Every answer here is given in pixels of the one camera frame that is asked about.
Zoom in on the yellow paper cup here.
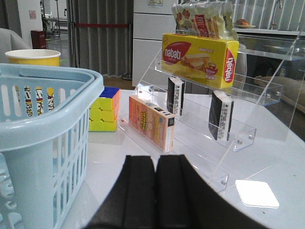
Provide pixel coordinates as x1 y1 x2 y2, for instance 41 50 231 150
5 49 61 66

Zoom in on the light blue plastic basket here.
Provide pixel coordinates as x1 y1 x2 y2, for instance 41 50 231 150
0 63 104 229

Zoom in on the red bin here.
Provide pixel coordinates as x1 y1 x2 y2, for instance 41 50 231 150
31 30 47 49

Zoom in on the white square coaster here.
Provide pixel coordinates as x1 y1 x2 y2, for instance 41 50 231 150
235 180 280 208

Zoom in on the clear acrylic display shelf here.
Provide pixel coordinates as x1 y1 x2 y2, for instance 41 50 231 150
119 32 305 192

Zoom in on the white cabinet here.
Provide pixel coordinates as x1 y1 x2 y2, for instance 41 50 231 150
132 0 179 86

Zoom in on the rubik's cube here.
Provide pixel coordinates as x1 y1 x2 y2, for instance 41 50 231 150
89 86 121 132

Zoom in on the plate of oranges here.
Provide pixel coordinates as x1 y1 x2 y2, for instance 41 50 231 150
235 19 256 29

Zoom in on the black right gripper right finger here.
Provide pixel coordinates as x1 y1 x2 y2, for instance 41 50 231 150
156 155 264 229

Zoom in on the red barrier belt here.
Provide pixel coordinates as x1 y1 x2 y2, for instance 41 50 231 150
75 23 129 28

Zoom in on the black tissue pack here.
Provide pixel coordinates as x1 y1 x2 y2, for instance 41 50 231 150
208 90 234 141
167 76 185 116

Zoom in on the yellow nabati wafer box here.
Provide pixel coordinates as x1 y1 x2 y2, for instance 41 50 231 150
162 33 239 89

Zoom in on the orange snack box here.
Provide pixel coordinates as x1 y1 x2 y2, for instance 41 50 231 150
129 95 175 152

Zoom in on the yellow snack bag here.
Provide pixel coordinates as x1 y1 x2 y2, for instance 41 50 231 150
172 1 238 41

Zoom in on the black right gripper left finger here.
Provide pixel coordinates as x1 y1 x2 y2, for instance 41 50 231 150
86 156 155 229

